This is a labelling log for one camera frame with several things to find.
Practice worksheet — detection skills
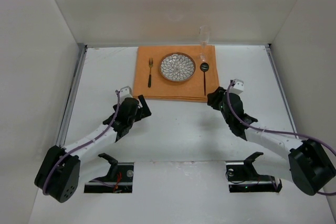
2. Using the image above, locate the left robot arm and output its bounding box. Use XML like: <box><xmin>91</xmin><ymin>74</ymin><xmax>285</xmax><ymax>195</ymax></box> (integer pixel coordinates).
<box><xmin>34</xmin><ymin>91</ymin><xmax>151</xmax><ymax>203</ymax></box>

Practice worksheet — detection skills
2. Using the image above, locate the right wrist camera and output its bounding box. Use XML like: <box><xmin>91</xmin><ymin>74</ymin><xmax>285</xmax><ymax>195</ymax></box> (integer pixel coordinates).
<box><xmin>230</xmin><ymin>79</ymin><xmax>244</xmax><ymax>95</ymax></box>

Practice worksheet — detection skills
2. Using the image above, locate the aluminium rail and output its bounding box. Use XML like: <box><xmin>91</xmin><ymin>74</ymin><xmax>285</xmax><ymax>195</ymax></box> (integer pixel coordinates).
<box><xmin>264</xmin><ymin>44</ymin><xmax>297</xmax><ymax>133</ymax></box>
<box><xmin>50</xmin><ymin>43</ymin><xmax>88</xmax><ymax>147</ymax></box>

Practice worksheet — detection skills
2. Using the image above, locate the left aluminium rail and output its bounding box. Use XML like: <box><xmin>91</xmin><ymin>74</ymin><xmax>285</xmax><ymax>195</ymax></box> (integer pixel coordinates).
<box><xmin>50</xmin><ymin>43</ymin><xmax>88</xmax><ymax>147</ymax></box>

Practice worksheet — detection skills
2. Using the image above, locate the clear wine glass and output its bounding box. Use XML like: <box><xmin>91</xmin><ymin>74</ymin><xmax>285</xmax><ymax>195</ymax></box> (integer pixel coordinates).
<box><xmin>198</xmin><ymin>25</ymin><xmax>211</xmax><ymax>62</ymax></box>

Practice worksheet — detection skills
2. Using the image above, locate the orange cloth placemat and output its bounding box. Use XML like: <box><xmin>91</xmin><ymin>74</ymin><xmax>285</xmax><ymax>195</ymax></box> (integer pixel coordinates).
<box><xmin>132</xmin><ymin>45</ymin><xmax>219</xmax><ymax>102</ymax></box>

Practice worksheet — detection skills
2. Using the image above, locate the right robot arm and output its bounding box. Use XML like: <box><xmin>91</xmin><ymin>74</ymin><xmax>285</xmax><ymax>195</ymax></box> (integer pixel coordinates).
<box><xmin>207</xmin><ymin>86</ymin><xmax>335</xmax><ymax>196</ymax></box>

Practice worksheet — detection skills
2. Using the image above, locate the patterned ceramic plate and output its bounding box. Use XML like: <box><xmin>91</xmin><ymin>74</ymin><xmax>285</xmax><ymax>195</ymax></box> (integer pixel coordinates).
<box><xmin>159</xmin><ymin>52</ymin><xmax>196</xmax><ymax>82</ymax></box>

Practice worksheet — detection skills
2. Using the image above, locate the right aluminium rail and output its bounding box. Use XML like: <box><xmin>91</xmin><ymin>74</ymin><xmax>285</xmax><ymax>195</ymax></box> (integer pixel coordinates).
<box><xmin>264</xmin><ymin>44</ymin><xmax>297</xmax><ymax>133</ymax></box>

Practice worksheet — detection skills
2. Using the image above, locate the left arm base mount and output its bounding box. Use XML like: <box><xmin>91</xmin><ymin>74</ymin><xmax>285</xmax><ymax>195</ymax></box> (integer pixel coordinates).
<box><xmin>83</xmin><ymin>153</ymin><xmax>134</xmax><ymax>194</ymax></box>

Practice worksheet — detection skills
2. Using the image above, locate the black spoon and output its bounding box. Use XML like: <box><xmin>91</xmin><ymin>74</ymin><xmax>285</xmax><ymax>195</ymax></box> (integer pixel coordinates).
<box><xmin>200</xmin><ymin>62</ymin><xmax>209</xmax><ymax>95</ymax></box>

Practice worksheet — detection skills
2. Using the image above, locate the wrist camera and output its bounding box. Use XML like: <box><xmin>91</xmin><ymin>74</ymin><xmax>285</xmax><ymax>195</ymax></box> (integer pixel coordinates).
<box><xmin>119</xmin><ymin>86</ymin><xmax>133</xmax><ymax>100</ymax></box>
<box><xmin>230</xmin><ymin>79</ymin><xmax>244</xmax><ymax>95</ymax></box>

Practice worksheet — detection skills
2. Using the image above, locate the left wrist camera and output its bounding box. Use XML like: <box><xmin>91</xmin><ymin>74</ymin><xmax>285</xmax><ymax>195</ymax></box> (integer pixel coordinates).
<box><xmin>119</xmin><ymin>86</ymin><xmax>133</xmax><ymax>100</ymax></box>

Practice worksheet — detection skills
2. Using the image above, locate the gold fork with dark handle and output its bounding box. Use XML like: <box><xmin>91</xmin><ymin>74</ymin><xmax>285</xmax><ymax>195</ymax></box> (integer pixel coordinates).
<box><xmin>148</xmin><ymin>58</ymin><xmax>153</xmax><ymax>88</ymax></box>

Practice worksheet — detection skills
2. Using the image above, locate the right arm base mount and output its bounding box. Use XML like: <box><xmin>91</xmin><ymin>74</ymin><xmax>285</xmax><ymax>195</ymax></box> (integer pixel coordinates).
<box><xmin>225</xmin><ymin>152</ymin><xmax>282</xmax><ymax>193</ymax></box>

